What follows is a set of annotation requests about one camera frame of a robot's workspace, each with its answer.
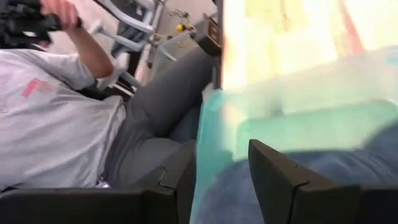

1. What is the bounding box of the black handheld controller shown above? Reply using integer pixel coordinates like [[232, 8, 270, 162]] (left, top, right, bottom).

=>
[[0, 0, 82, 49]]

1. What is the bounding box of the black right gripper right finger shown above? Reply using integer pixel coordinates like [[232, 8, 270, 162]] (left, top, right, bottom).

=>
[[248, 139, 362, 224]]

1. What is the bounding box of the blue denim hat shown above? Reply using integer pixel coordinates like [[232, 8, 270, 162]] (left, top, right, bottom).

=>
[[194, 121, 398, 224]]

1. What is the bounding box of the person's hand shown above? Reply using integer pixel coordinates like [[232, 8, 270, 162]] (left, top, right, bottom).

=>
[[39, 0, 82, 31]]

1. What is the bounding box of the teal plastic tray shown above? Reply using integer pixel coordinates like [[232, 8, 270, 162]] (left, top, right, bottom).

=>
[[189, 46, 398, 224]]

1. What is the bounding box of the person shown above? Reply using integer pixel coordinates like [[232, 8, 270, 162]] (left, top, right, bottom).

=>
[[0, 46, 218, 192]]

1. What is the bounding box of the black box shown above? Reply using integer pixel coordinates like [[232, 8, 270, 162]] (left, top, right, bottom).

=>
[[195, 12, 223, 57]]

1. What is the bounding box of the person's forearm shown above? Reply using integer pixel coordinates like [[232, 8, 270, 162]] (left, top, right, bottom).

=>
[[65, 24, 114, 79]]

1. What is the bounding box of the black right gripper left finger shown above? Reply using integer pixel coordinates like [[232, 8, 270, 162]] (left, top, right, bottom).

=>
[[136, 139, 197, 224]]

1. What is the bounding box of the grey metal stand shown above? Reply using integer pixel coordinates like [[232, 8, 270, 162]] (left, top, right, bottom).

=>
[[89, 0, 178, 91]]

